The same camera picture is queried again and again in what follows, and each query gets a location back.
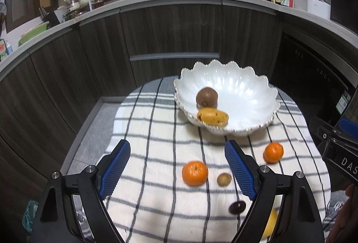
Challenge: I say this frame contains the brown kiwi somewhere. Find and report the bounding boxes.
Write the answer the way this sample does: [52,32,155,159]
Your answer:
[195,87,218,108]

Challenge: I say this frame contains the black knife block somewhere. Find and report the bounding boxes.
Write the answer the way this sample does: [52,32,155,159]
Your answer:
[39,5,60,27]

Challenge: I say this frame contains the white grey striped cloth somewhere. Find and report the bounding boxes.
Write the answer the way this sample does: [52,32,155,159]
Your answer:
[105,77,332,243]

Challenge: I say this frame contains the small brown round fruit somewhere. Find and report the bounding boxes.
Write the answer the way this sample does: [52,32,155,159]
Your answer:
[217,173,232,187]

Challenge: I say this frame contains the white scalloped bowl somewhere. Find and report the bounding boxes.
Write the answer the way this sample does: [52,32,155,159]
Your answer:
[173,60,281,136]

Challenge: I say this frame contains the black built-in dishwasher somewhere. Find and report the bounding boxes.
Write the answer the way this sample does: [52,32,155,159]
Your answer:
[271,31,356,132]

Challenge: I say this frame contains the person's right hand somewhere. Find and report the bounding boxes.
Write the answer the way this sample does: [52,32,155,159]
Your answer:
[330,184,358,243]

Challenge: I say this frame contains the dark wood kitchen cabinet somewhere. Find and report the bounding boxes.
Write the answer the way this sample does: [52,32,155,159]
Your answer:
[0,3,358,243]

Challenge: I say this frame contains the dark purple grape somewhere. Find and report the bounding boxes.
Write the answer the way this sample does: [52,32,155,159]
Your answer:
[228,201,247,216]

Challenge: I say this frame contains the black countertop appliance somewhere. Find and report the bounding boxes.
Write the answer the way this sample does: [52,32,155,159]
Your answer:
[330,0,358,27]

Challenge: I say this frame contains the grey drawer handle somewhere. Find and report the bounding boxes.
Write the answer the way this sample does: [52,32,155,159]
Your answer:
[129,52,220,61]

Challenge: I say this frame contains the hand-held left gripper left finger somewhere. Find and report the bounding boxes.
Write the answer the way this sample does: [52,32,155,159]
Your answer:
[30,139,131,243]

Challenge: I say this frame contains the teal plastic bag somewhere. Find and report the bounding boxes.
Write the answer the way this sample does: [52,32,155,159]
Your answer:
[22,200,38,232]

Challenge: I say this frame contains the green plastic basin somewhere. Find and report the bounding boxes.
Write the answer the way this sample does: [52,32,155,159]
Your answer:
[18,22,49,46]

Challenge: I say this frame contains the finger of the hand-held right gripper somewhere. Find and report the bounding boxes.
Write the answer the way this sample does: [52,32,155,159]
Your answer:
[308,116,340,148]
[337,117,358,139]

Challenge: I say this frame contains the orange tangerine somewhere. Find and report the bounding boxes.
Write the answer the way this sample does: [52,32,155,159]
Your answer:
[182,161,209,187]
[263,142,284,164]

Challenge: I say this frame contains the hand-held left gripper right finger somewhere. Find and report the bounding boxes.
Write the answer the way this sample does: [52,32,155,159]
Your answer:
[224,139,326,243]

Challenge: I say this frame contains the steel pot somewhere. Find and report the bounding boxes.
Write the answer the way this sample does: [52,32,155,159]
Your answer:
[64,10,90,21]

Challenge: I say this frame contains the yellow spotted mango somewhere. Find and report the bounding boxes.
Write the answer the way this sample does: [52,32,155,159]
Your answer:
[196,108,229,128]

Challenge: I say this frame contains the yellow lemon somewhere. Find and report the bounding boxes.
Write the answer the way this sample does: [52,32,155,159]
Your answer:
[264,208,279,238]

